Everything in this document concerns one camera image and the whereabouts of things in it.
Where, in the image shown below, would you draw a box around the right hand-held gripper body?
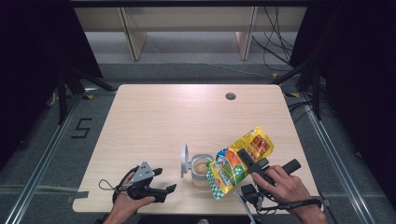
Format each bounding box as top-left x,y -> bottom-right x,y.
233,158 -> 303,224

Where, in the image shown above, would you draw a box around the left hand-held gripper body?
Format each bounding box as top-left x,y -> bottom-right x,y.
126,161 -> 164,203

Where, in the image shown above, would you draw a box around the yellow seasoning pouch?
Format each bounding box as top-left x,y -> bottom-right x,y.
205,125 -> 275,201

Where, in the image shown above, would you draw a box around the brown seasoning powder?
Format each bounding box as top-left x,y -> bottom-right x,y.
193,160 -> 209,175

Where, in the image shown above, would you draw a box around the person's right hand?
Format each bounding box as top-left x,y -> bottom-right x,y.
250,164 -> 316,217

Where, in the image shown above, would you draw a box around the person's left hand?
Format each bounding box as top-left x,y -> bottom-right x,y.
106,172 -> 156,223

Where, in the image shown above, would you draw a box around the black tripod stand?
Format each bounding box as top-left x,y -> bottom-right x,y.
270,55 -> 323,121
55,62 -> 115,126

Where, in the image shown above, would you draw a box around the black curtain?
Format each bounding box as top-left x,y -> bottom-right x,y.
0,0 -> 105,171
289,0 -> 396,208

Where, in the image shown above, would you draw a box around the light wooden desk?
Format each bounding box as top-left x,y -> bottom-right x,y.
69,0 -> 312,62

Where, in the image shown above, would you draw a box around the black wrist strap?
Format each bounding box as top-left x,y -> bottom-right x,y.
258,198 -> 323,216
111,165 -> 141,205

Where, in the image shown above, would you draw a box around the grey cord loop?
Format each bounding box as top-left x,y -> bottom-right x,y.
98,178 -> 117,191

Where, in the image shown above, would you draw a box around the black floor cables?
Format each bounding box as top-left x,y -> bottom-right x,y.
288,100 -> 315,124

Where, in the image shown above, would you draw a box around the aluminium floor rail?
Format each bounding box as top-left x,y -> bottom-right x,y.
298,92 -> 372,224
3,92 -> 82,224

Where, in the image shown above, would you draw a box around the bundle of black cables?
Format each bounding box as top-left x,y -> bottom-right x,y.
251,7 -> 295,73

